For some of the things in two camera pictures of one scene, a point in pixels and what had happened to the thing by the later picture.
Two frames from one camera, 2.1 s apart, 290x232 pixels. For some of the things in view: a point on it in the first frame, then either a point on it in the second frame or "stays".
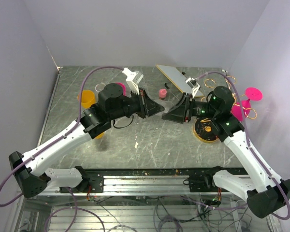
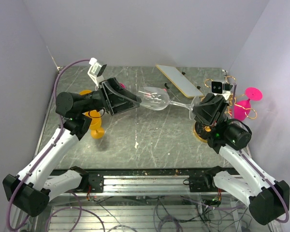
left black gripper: (148, 107) -> (119, 107)
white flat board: (180, 80) stays
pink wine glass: (251, 93) stays
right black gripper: (176, 113) -> (207, 110)
